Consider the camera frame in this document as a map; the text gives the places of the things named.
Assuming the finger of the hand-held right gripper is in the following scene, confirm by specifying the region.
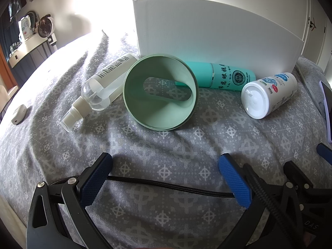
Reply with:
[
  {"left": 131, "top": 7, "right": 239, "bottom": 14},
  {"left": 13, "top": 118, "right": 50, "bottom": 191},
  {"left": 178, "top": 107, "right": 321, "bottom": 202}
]
[
  {"left": 284, "top": 161, "right": 313, "bottom": 195},
  {"left": 317, "top": 143, "right": 332, "bottom": 165}
]

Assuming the white wardrobe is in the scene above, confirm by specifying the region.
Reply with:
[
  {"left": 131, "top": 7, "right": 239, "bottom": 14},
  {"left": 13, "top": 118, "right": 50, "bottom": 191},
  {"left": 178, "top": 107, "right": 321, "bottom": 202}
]
[{"left": 301, "top": 0, "right": 332, "bottom": 71}]

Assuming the grey plush pillow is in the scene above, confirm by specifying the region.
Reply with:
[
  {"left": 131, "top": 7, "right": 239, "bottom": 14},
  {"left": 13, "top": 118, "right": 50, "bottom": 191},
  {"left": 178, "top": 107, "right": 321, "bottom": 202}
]
[{"left": 293, "top": 56, "right": 332, "bottom": 125}]

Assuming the small desk fan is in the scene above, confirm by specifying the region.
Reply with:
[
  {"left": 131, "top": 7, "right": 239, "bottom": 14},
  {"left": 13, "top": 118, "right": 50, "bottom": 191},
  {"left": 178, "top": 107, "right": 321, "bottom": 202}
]
[{"left": 36, "top": 15, "right": 56, "bottom": 39}]

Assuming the pale green slotted cup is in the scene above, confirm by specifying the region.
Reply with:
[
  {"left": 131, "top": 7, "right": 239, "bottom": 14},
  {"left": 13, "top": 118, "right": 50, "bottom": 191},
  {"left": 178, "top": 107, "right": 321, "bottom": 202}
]
[{"left": 123, "top": 53, "right": 200, "bottom": 132}]

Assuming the clear spray bottle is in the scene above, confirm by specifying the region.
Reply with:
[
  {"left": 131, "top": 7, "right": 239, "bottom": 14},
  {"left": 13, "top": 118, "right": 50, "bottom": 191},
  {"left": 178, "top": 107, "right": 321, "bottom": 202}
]
[{"left": 61, "top": 53, "right": 140, "bottom": 133}]

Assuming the white side shelf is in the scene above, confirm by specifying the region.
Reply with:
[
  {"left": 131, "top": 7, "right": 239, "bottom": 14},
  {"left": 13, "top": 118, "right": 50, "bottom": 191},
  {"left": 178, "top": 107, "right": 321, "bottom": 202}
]
[{"left": 7, "top": 32, "right": 58, "bottom": 68}]

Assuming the grey patterned bedsheet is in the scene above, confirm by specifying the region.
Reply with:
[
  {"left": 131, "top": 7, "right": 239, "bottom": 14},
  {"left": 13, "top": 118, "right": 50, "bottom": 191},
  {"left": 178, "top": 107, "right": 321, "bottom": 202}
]
[{"left": 0, "top": 30, "right": 332, "bottom": 249}]

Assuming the small white blue-label bottle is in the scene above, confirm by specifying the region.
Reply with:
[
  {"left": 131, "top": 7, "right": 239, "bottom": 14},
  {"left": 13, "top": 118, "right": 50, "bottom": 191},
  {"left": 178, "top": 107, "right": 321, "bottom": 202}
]
[{"left": 241, "top": 72, "right": 298, "bottom": 120}]

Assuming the black braided cable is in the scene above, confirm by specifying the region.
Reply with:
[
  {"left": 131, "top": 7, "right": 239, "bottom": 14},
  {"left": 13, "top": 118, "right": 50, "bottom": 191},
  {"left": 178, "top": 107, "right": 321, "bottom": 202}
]
[{"left": 107, "top": 165, "right": 289, "bottom": 235}]

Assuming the small white charger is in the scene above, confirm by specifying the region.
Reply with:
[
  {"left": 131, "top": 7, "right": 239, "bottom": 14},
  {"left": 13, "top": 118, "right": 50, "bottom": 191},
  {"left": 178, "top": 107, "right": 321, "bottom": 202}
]
[{"left": 11, "top": 104, "right": 28, "bottom": 125}]

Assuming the smartphone with purple case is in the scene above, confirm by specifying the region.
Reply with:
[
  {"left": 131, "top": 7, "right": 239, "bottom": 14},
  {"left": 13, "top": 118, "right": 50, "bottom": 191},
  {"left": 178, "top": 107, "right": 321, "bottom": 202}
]
[{"left": 319, "top": 80, "right": 332, "bottom": 144}]

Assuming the teal tube bottle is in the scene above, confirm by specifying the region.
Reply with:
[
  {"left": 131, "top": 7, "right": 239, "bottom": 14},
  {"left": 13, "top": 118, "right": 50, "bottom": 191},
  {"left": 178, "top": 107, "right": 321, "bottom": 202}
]
[{"left": 176, "top": 61, "right": 256, "bottom": 92}]

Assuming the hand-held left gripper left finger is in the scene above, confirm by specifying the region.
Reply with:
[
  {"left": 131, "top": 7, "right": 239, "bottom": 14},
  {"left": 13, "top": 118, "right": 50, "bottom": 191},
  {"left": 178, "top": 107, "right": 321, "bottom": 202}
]
[{"left": 26, "top": 153, "right": 113, "bottom": 249}]

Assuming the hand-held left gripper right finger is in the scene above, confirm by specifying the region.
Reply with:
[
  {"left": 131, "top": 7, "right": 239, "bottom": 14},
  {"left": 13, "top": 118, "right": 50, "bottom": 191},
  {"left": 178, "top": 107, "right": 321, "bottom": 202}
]
[{"left": 218, "top": 154, "right": 304, "bottom": 249}]

